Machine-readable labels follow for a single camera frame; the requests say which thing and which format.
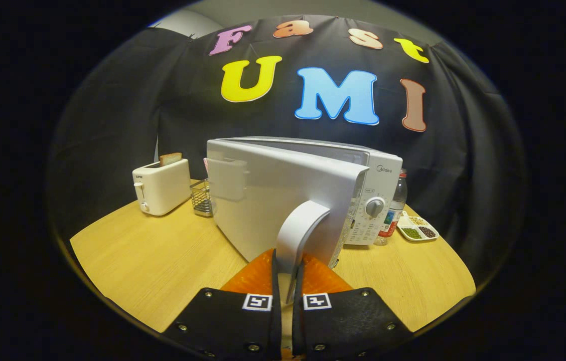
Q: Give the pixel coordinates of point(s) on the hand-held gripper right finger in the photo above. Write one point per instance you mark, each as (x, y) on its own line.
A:
(343, 326)

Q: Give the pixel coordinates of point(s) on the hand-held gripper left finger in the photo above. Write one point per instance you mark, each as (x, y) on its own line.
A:
(233, 326)

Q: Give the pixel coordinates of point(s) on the white microwave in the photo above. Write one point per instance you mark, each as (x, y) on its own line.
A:
(273, 200)

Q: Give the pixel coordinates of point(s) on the white divided dish of beans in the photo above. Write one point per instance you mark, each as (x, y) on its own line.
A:
(416, 232)

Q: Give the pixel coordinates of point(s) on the clear plastic bottle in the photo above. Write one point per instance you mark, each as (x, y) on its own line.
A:
(394, 210)

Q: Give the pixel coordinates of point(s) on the white toaster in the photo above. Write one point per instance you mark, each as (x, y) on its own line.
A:
(162, 188)

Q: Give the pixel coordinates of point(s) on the toast slice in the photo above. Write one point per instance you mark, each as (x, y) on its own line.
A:
(170, 159)

